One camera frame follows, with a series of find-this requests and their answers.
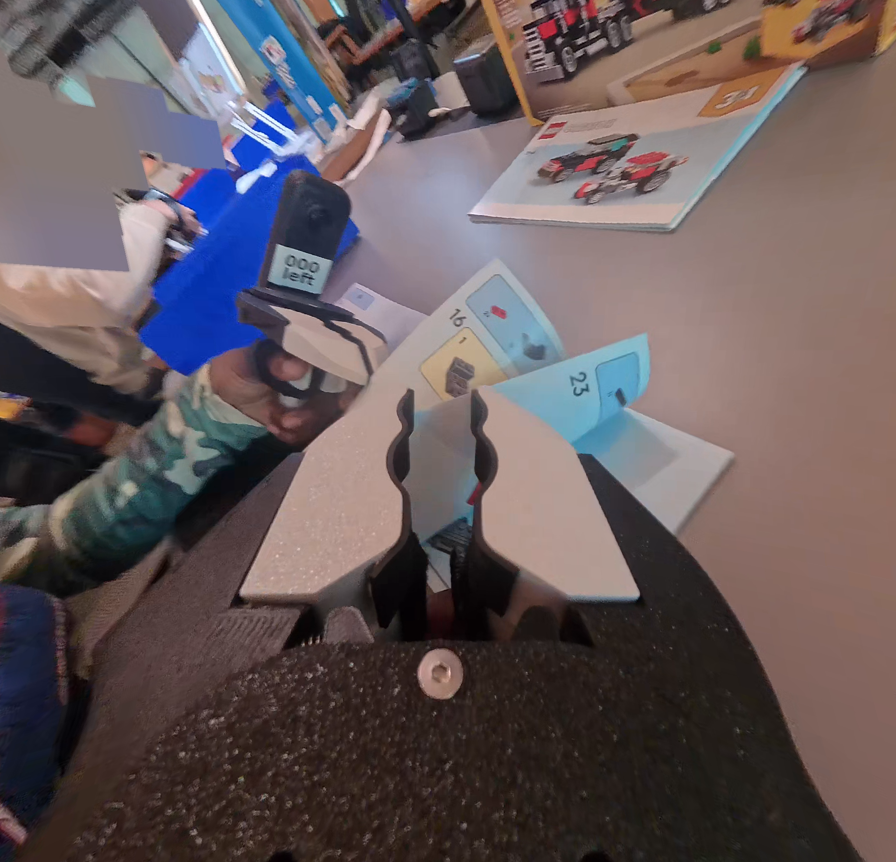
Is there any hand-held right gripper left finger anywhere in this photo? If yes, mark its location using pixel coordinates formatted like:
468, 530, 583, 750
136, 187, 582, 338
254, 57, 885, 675
240, 388, 428, 628

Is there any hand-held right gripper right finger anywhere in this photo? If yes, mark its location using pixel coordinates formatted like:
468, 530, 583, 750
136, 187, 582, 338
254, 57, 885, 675
451, 388, 641, 625

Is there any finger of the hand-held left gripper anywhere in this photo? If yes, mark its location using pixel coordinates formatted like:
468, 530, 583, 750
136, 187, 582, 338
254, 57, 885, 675
328, 315, 389, 382
282, 322, 371, 386

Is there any person's left forearm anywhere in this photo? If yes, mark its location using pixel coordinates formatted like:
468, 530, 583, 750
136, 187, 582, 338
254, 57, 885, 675
0, 365, 281, 597

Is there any grey desk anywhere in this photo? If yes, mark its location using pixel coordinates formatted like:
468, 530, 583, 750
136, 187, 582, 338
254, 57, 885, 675
308, 54, 896, 862

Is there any person's left hand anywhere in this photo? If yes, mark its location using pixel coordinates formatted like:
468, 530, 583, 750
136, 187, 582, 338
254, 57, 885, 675
210, 341, 351, 445

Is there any blue tablecloth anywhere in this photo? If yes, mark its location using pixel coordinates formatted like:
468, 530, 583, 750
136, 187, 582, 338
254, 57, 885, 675
136, 99, 361, 376

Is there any blue toy box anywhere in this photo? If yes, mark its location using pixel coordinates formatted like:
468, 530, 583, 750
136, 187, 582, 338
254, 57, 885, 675
210, 0, 344, 142

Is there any black bag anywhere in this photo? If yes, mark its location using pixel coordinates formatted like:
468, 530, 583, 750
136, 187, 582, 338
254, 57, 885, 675
451, 36, 522, 118

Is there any instruction booklet with car cover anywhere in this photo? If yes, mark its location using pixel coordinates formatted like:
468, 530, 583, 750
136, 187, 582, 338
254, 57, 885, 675
468, 61, 809, 233

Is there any navy printed clothing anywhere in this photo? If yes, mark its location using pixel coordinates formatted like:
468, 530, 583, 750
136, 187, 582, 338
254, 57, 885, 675
0, 582, 71, 835

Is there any toy brick box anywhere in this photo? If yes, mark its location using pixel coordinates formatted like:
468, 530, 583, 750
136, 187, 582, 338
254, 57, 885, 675
468, 0, 896, 125

